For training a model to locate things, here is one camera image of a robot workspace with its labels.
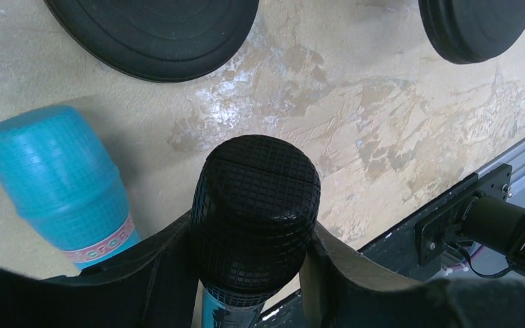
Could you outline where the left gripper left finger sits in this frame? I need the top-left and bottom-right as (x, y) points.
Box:
(0, 213), (198, 327)

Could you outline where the black microphone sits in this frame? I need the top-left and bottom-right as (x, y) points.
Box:
(189, 135), (321, 327)

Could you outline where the black right-side clip stand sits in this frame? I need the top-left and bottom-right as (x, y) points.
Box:
(418, 0), (525, 65)

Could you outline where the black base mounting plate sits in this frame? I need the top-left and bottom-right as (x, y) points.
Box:
(253, 163), (513, 328)

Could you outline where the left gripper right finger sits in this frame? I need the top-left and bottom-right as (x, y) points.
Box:
(299, 225), (525, 327)

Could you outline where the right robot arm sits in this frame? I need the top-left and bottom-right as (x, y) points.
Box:
(459, 195), (525, 279)

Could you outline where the black round-base clip stand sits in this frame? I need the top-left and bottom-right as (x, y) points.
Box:
(46, 0), (259, 83)

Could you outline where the blue microphone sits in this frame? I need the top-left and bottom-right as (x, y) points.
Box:
(0, 105), (141, 269)

